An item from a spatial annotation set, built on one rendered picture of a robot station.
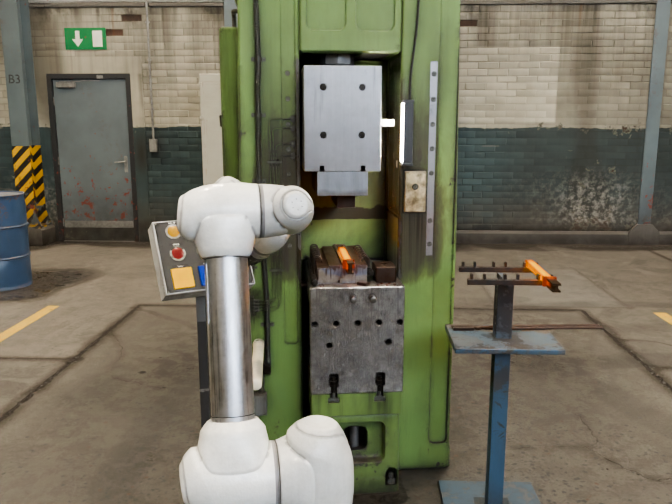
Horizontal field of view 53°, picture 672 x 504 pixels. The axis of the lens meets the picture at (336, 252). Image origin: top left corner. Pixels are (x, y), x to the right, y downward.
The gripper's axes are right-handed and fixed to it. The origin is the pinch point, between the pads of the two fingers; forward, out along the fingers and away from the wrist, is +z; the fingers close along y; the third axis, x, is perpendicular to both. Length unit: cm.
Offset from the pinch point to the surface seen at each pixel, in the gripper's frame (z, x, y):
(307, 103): -23, 55, 32
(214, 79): 414, 355, 188
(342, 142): -21, 39, 44
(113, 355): 245, 23, -4
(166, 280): 5.5, 0.1, -25.9
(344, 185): -13, 25, 45
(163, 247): 5.5, 12.5, -24.7
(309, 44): -25, 81, 40
